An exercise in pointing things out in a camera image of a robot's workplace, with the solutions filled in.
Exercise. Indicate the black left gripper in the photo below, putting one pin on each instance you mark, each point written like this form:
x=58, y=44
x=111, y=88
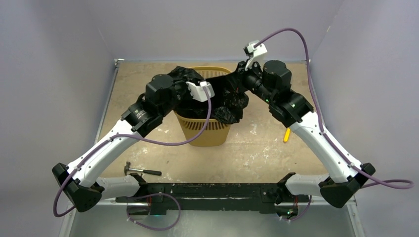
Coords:
x=185, y=84

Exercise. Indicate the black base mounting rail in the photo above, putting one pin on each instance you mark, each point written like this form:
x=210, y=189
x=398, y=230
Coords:
x=264, y=198

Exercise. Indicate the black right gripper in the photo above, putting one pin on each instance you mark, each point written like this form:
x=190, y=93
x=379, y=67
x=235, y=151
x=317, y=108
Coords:
x=241, y=74

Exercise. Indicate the yellow handled screwdriver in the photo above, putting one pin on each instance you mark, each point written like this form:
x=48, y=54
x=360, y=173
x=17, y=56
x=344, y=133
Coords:
x=287, y=135

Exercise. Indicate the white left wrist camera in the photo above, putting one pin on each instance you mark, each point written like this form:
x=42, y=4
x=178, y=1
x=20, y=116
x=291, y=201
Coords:
x=201, y=92

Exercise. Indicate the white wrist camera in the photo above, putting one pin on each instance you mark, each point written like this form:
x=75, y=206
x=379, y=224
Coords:
x=255, y=51
x=201, y=92

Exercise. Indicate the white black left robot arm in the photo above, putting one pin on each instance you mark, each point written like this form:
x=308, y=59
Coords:
x=81, y=179

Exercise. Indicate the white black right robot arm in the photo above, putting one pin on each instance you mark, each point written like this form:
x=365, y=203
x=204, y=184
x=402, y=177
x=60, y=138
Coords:
x=345, y=175

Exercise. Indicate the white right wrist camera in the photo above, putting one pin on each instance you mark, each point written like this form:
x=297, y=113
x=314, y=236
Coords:
x=255, y=51

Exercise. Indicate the black handled hammer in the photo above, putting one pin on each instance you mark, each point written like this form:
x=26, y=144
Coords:
x=128, y=168

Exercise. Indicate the black plastic trash bag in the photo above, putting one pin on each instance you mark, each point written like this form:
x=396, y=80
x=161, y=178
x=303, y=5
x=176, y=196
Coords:
x=228, y=102

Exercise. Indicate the yellow plastic trash bin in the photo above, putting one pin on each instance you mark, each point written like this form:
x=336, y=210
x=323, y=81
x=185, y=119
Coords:
x=215, y=133

